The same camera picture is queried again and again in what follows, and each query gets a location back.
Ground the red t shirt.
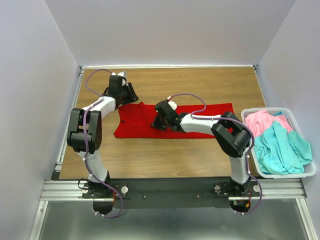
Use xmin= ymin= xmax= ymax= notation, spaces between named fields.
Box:
xmin=114 ymin=102 xmax=234 ymax=139

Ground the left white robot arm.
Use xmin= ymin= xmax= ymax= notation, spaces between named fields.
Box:
xmin=66 ymin=71 xmax=139 ymax=198

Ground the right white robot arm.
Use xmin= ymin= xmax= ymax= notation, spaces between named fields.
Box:
xmin=151 ymin=100 xmax=251 ymax=196

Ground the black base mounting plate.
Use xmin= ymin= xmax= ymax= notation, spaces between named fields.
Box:
xmin=78 ymin=177 xmax=260 ymax=210

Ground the pink t shirt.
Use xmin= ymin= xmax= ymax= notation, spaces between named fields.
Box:
xmin=245 ymin=109 xmax=293 ymax=137

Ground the turquoise t shirt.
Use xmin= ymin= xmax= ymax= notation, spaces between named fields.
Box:
xmin=253 ymin=121 xmax=313 ymax=175

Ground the white plastic laundry basket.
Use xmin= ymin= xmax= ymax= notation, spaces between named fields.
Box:
xmin=241 ymin=107 xmax=317 ymax=179

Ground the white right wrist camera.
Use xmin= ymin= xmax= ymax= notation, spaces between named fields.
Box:
xmin=167 ymin=100 xmax=178 ymax=111

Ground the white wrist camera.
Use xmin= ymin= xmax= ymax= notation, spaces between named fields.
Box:
xmin=167 ymin=100 xmax=178 ymax=111
xmin=111 ymin=71 xmax=126 ymax=78

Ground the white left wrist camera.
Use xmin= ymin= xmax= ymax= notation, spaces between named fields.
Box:
xmin=111 ymin=71 xmax=126 ymax=78

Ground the aluminium frame rail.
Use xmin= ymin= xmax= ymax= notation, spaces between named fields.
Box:
xmin=40 ymin=178 xmax=307 ymax=201

